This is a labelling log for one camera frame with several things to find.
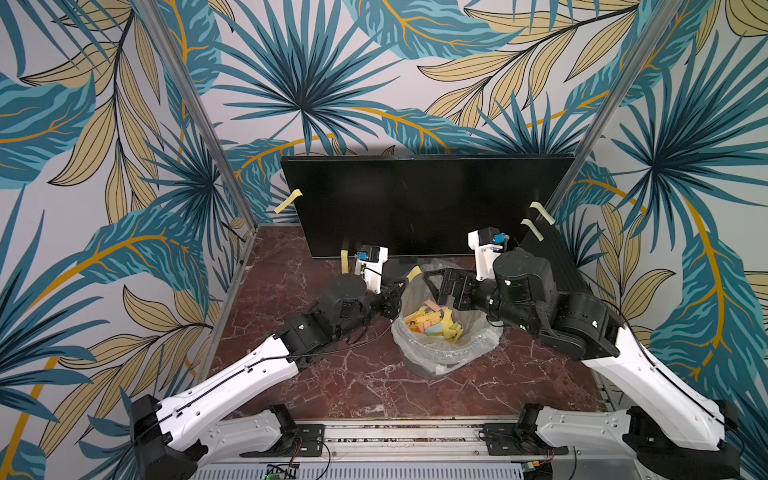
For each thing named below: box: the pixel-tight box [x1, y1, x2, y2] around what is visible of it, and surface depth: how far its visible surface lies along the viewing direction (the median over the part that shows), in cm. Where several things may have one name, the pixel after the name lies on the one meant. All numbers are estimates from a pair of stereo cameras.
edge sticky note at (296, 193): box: [274, 189, 303, 214], surface depth 67 cm
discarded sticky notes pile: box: [404, 299, 464, 342], surface depth 90 cm
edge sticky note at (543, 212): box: [529, 201, 556, 225], surface depth 73 cm
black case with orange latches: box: [519, 223, 593, 294], surface depth 100 cm
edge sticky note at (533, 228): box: [520, 218, 544, 242], surface depth 78 cm
